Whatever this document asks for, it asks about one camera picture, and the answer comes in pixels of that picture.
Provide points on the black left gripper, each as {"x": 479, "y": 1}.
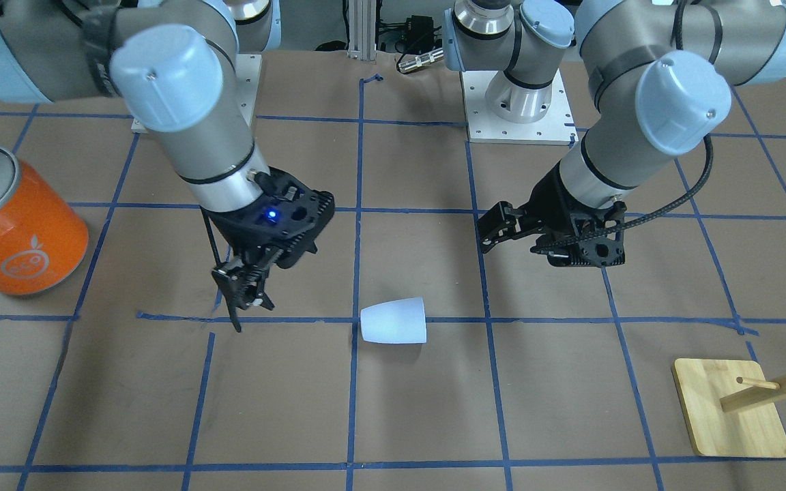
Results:
{"x": 548, "y": 208}

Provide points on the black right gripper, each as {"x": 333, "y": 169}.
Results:
{"x": 237, "y": 236}

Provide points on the light blue plastic cup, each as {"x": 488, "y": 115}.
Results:
{"x": 395, "y": 322}

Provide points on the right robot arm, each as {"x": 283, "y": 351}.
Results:
{"x": 53, "y": 51}

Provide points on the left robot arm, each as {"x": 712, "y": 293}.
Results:
{"x": 661, "y": 78}

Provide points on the wooden cup stand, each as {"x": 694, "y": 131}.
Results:
{"x": 729, "y": 408}

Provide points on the orange can with grey lid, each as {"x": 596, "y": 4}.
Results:
{"x": 42, "y": 239}

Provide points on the aluminium frame post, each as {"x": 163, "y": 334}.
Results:
{"x": 361, "y": 30}

